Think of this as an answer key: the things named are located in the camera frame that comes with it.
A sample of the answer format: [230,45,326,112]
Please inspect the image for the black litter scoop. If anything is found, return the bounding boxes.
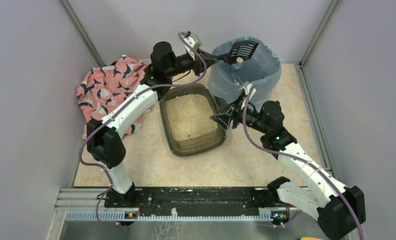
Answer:
[215,40,259,65]

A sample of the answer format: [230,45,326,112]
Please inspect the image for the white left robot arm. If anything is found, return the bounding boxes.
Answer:
[86,40,227,204]

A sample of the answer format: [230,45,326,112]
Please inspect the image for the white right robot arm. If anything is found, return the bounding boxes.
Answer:
[210,99,366,240]

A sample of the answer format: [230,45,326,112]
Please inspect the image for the dark green litter box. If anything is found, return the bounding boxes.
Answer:
[159,83,226,157]

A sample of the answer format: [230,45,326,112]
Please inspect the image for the blue plastic bin liner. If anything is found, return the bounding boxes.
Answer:
[207,35,282,109]

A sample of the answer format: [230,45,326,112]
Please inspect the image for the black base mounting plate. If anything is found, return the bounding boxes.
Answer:
[104,186,287,217]

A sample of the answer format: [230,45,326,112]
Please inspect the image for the pink patterned cloth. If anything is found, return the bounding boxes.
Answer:
[74,54,147,122]

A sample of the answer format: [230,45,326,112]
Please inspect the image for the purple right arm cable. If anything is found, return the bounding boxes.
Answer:
[241,86,365,240]

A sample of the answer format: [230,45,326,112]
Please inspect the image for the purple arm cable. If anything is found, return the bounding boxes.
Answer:
[241,86,365,240]
[78,31,208,229]

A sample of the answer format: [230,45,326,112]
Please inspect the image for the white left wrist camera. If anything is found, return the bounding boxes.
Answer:
[184,31,202,59]

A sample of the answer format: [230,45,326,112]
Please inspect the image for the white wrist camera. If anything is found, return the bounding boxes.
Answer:
[184,31,202,59]
[238,81,256,103]

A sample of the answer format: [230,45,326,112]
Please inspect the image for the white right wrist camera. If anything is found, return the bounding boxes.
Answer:
[238,81,256,103]

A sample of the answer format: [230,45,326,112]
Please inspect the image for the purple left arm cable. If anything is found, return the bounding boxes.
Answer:
[78,31,208,229]

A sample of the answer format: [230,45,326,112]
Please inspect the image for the aluminium frame rail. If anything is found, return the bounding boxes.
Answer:
[55,187,298,224]

